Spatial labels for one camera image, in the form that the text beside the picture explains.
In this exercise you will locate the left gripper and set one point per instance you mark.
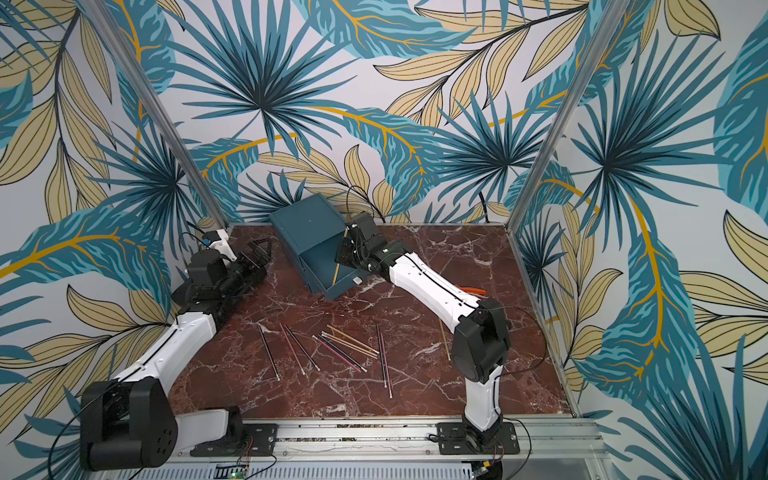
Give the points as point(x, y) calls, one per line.
point(263, 257)

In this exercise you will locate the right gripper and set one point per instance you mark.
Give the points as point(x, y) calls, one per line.
point(349, 248)

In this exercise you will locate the teal top drawer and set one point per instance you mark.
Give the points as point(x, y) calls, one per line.
point(318, 265)

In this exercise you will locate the black pencil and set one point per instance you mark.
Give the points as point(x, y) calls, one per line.
point(303, 349)
point(344, 356)
point(381, 354)
point(269, 353)

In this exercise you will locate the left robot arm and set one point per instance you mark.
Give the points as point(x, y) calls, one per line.
point(127, 422)

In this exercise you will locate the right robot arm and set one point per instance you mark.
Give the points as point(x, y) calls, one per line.
point(479, 327)

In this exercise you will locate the teal three-drawer cabinet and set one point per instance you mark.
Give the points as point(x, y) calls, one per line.
point(304, 224)

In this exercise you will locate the green circuit board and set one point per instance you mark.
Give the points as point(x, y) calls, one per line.
point(230, 472)

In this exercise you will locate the orange handled pliers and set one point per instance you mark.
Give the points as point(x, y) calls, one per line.
point(476, 291)

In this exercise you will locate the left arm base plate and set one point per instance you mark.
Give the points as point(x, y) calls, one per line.
point(252, 440)

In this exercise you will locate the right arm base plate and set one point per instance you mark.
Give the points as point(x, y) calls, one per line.
point(461, 438)

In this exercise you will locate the aluminium front rail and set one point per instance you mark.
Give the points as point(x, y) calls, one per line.
point(552, 447)

